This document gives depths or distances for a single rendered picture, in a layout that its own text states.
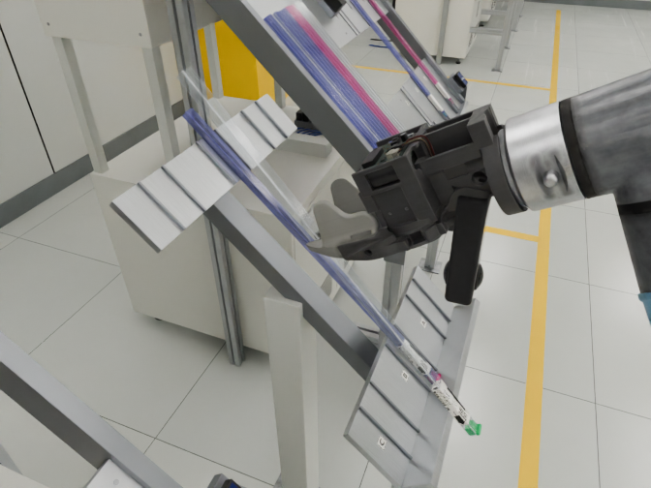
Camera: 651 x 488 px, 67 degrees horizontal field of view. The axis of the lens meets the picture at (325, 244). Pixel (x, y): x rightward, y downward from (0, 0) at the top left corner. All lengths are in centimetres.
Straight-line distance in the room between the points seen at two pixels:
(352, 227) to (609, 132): 22
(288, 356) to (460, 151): 50
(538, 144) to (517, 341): 155
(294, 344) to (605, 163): 53
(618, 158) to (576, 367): 155
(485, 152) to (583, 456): 137
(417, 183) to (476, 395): 134
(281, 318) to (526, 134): 47
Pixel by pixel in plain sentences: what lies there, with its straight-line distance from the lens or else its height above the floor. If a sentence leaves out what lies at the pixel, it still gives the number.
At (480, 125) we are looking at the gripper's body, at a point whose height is 117.
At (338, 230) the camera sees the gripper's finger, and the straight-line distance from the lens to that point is 46.
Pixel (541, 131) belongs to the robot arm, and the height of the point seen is 117.
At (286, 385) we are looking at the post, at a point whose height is 63.
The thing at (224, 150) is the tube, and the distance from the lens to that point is 65.
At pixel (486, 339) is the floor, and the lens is 187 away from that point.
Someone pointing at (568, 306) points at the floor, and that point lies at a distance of 211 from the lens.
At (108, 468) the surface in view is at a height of 85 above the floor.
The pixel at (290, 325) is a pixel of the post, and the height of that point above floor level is 78.
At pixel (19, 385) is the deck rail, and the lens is 56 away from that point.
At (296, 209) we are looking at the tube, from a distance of 50.
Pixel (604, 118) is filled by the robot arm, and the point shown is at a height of 119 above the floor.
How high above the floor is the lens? 131
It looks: 37 degrees down
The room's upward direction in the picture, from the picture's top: straight up
